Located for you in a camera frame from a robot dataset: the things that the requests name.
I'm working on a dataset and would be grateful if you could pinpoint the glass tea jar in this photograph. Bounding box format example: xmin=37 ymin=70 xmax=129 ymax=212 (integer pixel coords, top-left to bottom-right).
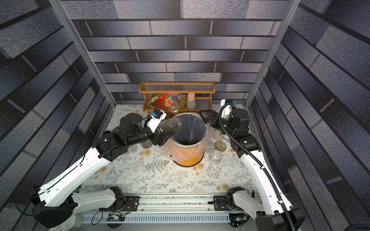
xmin=208 ymin=150 xmax=223 ymax=166

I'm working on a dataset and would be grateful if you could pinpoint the orange trash bin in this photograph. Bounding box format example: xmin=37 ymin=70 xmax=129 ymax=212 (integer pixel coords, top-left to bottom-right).
xmin=166 ymin=112 xmax=208 ymax=167

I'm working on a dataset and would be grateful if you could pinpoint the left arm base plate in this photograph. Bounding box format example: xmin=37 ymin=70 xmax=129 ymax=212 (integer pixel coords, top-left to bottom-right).
xmin=99 ymin=195 xmax=141 ymax=213

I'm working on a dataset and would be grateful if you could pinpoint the colourful candy bag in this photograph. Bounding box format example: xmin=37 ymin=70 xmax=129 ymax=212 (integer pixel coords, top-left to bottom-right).
xmin=146 ymin=93 xmax=188 ymax=115

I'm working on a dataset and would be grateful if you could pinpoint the pink lidded plastic cup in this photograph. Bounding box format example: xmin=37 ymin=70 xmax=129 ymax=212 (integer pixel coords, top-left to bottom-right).
xmin=187 ymin=93 xmax=196 ymax=109

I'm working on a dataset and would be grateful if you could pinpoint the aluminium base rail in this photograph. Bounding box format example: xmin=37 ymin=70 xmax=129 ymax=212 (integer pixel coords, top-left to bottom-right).
xmin=80 ymin=194 xmax=253 ymax=230

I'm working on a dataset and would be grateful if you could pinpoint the floral table mat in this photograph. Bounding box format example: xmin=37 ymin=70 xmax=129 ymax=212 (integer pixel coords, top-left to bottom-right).
xmin=77 ymin=103 xmax=278 ymax=194

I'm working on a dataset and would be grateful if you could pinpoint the green jar lid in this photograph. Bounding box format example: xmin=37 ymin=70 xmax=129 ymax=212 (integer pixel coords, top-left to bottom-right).
xmin=214 ymin=141 xmax=227 ymax=152

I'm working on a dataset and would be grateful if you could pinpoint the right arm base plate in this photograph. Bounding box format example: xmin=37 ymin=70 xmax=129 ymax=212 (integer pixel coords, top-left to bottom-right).
xmin=208 ymin=195 xmax=242 ymax=211

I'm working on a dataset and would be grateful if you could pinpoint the glass jar beige lid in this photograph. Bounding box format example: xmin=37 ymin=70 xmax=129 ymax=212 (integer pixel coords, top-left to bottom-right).
xmin=159 ymin=117 xmax=183 ymax=136

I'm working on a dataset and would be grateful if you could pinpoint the white lidded jar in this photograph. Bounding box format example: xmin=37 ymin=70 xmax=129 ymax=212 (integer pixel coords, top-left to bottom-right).
xmin=59 ymin=214 xmax=83 ymax=231

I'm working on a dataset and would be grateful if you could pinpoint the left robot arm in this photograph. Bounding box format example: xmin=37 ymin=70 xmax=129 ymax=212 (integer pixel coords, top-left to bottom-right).
xmin=30 ymin=110 xmax=182 ymax=228

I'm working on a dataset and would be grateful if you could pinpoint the clear plastic bin liner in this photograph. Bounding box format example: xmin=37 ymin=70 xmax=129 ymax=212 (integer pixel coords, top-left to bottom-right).
xmin=161 ymin=112 xmax=214 ymax=162

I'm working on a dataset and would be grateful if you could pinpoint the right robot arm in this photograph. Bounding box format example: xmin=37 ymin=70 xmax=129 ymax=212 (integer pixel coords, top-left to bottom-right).
xmin=199 ymin=105 xmax=304 ymax=231

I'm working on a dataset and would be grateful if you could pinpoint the wooden two-tier shelf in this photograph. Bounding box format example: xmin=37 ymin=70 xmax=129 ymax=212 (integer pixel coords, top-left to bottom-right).
xmin=139 ymin=82 xmax=215 ymax=121

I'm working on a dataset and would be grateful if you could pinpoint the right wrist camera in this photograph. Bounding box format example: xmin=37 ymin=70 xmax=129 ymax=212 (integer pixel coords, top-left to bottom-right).
xmin=220 ymin=99 xmax=236 ymax=120

